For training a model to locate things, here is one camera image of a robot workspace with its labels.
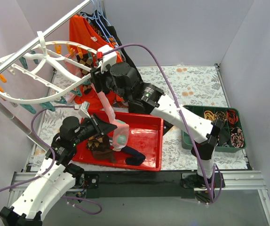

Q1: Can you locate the brown argyle sock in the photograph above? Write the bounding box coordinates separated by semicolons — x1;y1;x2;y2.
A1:
86;137;103;151
76;54;94;95

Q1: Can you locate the brown ribbed sock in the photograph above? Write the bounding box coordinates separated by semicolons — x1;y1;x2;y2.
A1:
100;136;112;152
92;149;116;163

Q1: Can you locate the pink green sock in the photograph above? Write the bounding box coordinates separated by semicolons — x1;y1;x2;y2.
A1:
65;54;83;103
91;84;129;152

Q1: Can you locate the navy beige red sock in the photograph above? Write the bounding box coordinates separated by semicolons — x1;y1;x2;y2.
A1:
121;146;146;166

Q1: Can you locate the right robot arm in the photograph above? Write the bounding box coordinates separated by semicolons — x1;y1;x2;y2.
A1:
90;62;223;188

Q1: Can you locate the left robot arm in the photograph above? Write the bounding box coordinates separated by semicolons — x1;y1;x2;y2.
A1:
0;114;117;226

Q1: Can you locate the white round sock hanger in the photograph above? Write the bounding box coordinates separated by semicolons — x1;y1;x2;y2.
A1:
0;32;97;105

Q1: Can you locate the black hanging garment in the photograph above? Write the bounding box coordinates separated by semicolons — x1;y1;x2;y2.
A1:
106;25;140;71

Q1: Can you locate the red plastic tray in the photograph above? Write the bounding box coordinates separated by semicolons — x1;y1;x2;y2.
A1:
72;112;163;171

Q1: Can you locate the orange t-shirt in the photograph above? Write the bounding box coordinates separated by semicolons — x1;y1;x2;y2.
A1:
69;15;114;110

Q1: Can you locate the floral table mat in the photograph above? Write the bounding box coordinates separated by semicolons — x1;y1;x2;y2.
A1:
29;65;247;171

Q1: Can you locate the green compartment box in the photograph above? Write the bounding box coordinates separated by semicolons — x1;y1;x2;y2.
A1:
184;105;246;153

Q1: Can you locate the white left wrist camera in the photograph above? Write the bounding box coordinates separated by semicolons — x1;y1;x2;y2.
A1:
74;101;90;118

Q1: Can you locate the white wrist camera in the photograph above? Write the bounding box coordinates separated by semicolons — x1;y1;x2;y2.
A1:
74;101;90;118
96;45;118;73

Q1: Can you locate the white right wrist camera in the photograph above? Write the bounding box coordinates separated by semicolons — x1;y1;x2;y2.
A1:
96;45;118;73

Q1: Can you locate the silver clothes rail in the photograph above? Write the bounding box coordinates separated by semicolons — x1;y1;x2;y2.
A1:
0;0;96;150

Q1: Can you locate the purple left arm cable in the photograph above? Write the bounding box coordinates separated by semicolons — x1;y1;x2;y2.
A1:
0;105;103;217

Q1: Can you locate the aluminium frame rail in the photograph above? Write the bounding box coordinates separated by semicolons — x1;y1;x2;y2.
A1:
8;170;270;226

